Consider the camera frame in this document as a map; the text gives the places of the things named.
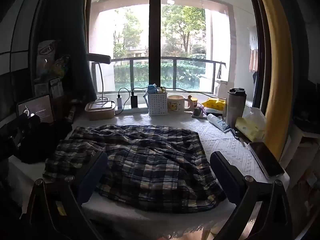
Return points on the white desk lamp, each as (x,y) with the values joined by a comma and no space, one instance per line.
(100,58)

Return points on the black car key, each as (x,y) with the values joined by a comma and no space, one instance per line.
(236,132)

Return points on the yellow wipes packet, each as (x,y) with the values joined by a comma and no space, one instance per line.
(213,103)

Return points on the white side shelf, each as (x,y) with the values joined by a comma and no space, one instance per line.
(305,140)

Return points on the yellow curtain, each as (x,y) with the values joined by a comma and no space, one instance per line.
(277,55)

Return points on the balcony railing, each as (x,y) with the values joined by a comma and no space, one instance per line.
(175,58)

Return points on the white milk carton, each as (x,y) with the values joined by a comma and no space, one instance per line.
(56,87)

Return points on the brown lunch box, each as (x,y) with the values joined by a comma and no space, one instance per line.
(100,112)

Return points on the black cloth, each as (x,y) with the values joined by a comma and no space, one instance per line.
(35,142)

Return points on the small green figurine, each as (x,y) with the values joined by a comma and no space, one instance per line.
(198,111)

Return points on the black charger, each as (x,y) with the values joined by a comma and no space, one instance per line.
(134,101)

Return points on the steel tumbler with black lid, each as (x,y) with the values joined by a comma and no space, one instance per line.
(235,110)

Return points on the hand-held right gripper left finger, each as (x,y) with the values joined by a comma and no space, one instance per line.
(92,175)

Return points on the white cream tube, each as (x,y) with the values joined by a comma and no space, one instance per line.
(216,121)

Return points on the red snack bag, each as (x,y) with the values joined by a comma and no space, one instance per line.
(46,52)

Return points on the cream bear mug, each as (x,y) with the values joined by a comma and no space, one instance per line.
(175,105)

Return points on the teal curtain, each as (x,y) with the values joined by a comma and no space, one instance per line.
(72,30)

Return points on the white perforated basket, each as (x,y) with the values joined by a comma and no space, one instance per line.
(157,105)

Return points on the white cartoon box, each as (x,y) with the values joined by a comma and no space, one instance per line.
(41,89)

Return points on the black smartphone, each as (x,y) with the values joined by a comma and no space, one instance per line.
(266,158)

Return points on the yellow tissue pack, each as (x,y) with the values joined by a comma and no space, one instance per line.
(250,130)

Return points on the small jar with duck lid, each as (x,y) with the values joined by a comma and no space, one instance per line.
(194,102)

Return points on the white power strip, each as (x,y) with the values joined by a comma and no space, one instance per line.
(126,107)

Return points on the tablet with dark screen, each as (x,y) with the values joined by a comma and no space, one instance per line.
(41,107)

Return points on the blue item in basket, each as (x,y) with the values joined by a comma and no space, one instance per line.
(151,89)

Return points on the plaid pants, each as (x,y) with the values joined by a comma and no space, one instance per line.
(150,167)

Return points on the hanging white shirt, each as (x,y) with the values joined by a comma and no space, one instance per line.
(253,38)

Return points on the hanging peach garment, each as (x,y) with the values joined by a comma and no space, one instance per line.
(253,61)

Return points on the green chip bag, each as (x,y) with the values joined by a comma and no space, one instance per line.
(60,66)

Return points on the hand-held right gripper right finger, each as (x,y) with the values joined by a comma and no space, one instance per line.
(220,170)

